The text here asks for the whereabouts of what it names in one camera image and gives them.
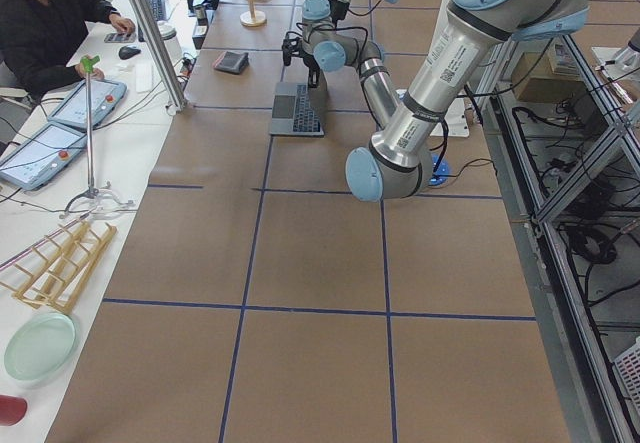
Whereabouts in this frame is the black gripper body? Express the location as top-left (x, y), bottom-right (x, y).
top-left (305, 57), bottom-right (321, 81)

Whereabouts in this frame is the grey laptop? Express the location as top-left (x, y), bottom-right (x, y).
top-left (269, 82), bottom-right (324, 137)

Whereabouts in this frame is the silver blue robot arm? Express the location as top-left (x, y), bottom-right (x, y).
top-left (301, 0), bottom-right (588, 201)

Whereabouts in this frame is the person's right hand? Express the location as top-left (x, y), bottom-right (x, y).
top-left (109, 13), bottom-right (136, 35)

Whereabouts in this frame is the wooden stand with base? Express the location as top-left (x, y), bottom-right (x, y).
top-left (240, 0), bottom-right (267, 28)

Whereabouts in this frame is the blue desk lamp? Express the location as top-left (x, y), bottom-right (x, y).
top-left (429, 139), bottom-right (450, 186)

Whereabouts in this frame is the black computer mouse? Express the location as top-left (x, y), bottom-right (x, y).
top-left (118, 45), bottom-right (141, 60)

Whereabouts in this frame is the upper teach pendant tablet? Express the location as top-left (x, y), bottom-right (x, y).
top-left (47, 80), bottom-right (127, 130)

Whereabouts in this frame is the teach pendant tablet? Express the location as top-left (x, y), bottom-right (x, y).
top-left (1, 123), bottom-right (87, 191)
top-left (47, 80), bottom-right (127, 130)

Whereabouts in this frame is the cardboard box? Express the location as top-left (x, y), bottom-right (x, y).
top-left (511, 52), bottom-right (564, 103)

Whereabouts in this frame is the person in black sweater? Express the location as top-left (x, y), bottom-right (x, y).
top-left (1, 0), bottom-right (121, 97)

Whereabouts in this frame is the lower teach pendant tablet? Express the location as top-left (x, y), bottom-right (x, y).
top-left (1, 123), bottom-right (87, 191)

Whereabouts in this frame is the wooden dish rack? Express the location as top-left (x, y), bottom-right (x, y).
top-left (1, 219), bottom-right (117, 315)

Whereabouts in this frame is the pale green plate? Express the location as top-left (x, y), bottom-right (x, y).
top-left (3, 312), bottom-right (76, 383)

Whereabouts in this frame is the white plastic basket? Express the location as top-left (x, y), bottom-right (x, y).
top-left (614, 338), bottom-right (640, 413)

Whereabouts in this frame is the red cup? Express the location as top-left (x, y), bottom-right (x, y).
top-left (0, 394), bottom-right (28, 426)

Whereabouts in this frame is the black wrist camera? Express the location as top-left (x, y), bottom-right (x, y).
top-left (281, 32), bottom-right (302, 67)

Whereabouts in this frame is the aluminium frame post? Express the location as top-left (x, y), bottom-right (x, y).
top-left (129, 0), bottom-right (187, 113)

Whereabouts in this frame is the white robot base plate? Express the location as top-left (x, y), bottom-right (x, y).
top-left (394, 87), bottom-right (471, 138)

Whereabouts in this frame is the green handled reacher tool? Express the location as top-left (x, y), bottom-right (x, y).
top-left (60, 55), bottom-right (135, 219)

